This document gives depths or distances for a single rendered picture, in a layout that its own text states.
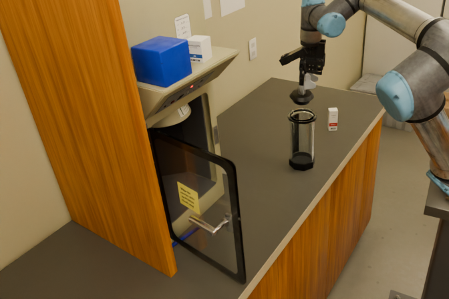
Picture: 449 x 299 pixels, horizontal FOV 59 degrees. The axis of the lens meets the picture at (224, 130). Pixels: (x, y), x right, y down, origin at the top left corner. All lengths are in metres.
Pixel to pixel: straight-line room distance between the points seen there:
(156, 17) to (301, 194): 0.81
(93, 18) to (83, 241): 0.81
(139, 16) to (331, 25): 0.57
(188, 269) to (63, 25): 0.76
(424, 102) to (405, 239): 1.80
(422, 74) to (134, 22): 0.68
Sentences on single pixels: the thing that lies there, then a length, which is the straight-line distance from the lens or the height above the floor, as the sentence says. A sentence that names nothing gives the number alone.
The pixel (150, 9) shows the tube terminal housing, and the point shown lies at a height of 1.67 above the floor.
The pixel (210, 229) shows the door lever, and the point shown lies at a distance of 0.97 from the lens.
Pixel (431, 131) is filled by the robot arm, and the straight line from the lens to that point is 1.13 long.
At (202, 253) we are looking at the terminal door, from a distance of 1.19.
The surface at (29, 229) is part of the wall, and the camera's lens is 1.53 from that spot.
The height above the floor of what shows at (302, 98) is 1.22.
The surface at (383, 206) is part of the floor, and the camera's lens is 2.94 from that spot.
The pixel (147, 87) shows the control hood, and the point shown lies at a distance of 0.98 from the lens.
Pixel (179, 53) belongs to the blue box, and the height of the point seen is 1.58.
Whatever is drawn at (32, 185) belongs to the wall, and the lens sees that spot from 1.47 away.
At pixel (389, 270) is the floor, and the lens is 2.55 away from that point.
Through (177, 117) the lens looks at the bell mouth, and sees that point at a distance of 1.20.
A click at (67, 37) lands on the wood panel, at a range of 1.00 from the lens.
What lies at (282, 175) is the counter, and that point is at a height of 0.94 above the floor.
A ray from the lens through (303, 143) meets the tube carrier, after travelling 1.53.
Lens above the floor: 1.88
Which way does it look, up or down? 30 degrees down
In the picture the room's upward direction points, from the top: 6 degrees counter-clockwise
